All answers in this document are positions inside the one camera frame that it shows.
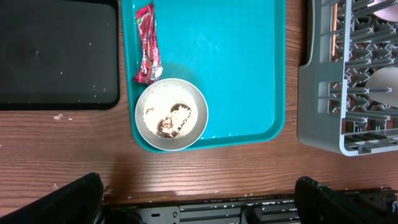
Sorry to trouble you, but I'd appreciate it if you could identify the red snack wrapper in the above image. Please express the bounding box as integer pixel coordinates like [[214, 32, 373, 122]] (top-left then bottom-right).
[[133, 2, 163, 85]]

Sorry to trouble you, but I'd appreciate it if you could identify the small white cup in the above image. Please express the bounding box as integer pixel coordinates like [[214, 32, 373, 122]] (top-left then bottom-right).
[[366, 67, 397, 107]]

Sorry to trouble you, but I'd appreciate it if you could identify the black plastic tray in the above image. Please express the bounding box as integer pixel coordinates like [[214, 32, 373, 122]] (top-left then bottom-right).
[[1, 0, 120, 110]]

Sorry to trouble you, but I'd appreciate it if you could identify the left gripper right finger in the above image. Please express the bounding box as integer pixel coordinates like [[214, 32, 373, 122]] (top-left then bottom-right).
[[294, 176, 397, 224]]

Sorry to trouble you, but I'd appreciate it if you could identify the teal serving tray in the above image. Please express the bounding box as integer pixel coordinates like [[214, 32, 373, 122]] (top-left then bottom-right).
[[120, 0, 287, 154]]

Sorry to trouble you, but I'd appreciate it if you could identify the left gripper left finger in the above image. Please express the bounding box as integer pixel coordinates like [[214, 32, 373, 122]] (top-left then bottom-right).
[[1, 172, 104, 224]]

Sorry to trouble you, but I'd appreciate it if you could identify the bowl with rice leftovers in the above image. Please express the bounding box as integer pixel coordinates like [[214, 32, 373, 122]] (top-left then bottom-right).
[[134, 78, 209, 151]]

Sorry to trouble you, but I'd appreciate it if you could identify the pink bowl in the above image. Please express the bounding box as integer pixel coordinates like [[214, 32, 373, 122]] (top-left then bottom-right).
[[368, 0, 398, 22]]

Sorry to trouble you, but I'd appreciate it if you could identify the grey dishwasher rack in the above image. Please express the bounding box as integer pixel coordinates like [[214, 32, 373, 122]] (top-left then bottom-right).
[[297, 0, 397, 156]]

